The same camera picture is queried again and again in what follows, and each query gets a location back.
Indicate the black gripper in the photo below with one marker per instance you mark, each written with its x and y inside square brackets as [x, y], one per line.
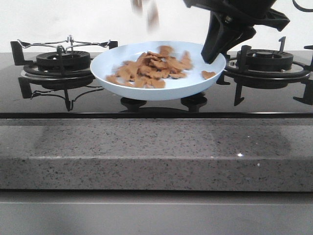
[223, 35]

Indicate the brown meat pieces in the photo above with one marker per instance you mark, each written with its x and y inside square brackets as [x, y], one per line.
[151, 69]

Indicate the light blue plate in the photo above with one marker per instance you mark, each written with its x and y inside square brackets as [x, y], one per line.
[198, 79]

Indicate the black round gas burner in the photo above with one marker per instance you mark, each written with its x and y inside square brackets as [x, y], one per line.
[72, 61]
[268, 60]

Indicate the black pan support grate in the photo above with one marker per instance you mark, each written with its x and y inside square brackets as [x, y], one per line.
[30, 67]
[236, 69]

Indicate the black glass gas cooktop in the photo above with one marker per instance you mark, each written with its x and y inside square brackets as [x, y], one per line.
[229, 98]

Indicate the grey cabinet front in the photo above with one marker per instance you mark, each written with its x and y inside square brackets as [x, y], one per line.
[155, 213]

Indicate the silver wire pan reducer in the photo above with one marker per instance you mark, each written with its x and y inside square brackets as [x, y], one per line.
[68, 44]

